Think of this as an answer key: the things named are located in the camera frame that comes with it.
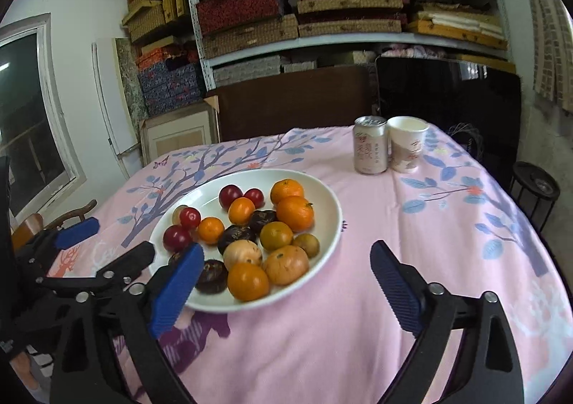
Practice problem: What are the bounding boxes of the large orange brown fruit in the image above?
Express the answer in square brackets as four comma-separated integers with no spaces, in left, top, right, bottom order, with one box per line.
[263,245,310,287]

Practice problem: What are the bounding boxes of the pink tree print tablecloth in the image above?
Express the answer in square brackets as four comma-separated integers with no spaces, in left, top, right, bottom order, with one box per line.
[45,124,573,404]

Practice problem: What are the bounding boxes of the person's left hand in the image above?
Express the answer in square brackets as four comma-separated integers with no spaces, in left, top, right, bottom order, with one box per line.
[11,352,51,402]

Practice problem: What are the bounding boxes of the white board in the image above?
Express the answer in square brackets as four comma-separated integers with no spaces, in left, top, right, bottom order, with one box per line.
[92,38,144,163]

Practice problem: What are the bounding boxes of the framed wooden board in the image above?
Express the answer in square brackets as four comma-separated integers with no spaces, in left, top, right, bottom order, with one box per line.
[139,102,220,167]

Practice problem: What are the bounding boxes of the black round stool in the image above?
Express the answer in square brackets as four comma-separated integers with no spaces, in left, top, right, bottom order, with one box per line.
[510,161,561,235]

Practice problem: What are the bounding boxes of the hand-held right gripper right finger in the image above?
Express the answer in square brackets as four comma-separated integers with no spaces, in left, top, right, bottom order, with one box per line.
[370,240,524,404]

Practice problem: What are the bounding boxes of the greenish yellow orange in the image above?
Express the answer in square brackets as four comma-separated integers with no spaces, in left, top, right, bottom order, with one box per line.
[260,221,294,251]

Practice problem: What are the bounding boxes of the white round plate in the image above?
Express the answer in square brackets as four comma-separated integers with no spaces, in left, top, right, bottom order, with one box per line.
[149,168,343,313]

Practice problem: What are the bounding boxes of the marbled panel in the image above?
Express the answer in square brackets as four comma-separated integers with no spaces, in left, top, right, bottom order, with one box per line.
[114,38,148,122]

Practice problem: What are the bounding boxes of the black glossy panel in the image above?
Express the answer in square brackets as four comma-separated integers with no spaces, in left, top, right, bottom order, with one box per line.
[374,54,524,190]

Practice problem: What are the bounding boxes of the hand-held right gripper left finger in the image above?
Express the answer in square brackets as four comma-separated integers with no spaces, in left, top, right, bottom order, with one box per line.
[49,243,205,404]

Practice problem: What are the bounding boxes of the small brown round fruit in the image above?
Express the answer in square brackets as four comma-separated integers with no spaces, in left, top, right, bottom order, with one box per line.
[292,233,321,259]

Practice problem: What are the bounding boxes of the white metal shelf rack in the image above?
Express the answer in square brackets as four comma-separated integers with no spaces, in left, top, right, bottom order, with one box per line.
[183,0,515,87]

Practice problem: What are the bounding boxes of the pink drink can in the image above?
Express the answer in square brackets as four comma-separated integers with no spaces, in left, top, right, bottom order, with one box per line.
[353,116,388,175]

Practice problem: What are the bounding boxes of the stack of yellow woven baskets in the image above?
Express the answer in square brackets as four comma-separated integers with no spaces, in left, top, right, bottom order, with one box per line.
[122,0,193,44]

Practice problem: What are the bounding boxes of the beige checked curtain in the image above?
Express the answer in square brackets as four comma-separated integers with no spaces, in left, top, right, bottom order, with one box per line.
[515,0,573,114]

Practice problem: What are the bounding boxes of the blue patterned storage boxes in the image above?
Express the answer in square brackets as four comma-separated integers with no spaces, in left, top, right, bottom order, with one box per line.
[136,61,207,116]

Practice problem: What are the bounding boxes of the dark wire basket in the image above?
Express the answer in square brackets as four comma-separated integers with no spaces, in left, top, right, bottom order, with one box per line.
[448,123,485,159]

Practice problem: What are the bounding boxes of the orange patterned box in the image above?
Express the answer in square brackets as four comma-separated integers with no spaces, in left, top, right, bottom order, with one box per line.
[134,43,200,71]

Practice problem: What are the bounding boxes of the dark brown board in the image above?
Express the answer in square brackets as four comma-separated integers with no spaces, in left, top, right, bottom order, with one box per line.
[206,64,377,143]

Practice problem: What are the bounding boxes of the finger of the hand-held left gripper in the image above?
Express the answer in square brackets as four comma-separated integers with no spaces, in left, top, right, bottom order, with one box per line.
[38,241,156,293]
[27,217,100,253]

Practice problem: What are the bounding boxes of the white paper cup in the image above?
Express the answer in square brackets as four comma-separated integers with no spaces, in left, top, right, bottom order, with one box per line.
[387,116,430,174]

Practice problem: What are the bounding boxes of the pink cloth bundle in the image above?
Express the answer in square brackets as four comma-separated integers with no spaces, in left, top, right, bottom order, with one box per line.
[380,43,457,58]

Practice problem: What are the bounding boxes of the mandarin with green stem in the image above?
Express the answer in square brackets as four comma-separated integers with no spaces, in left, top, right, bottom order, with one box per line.
[276,195,314,232]

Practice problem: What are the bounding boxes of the brown wooden chair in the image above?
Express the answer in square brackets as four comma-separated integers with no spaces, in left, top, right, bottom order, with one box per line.
[11,199,98,253]

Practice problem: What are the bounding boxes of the round orange mandarin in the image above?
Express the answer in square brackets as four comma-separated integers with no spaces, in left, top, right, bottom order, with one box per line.
[270,179,305,205]

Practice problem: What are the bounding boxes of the white framed window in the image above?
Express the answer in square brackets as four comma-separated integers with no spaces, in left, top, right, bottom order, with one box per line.
[0,14,88,226]

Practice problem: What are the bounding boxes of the smooth orange fruit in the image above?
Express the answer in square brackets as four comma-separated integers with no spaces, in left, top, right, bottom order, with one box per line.
[227,263,270,302]

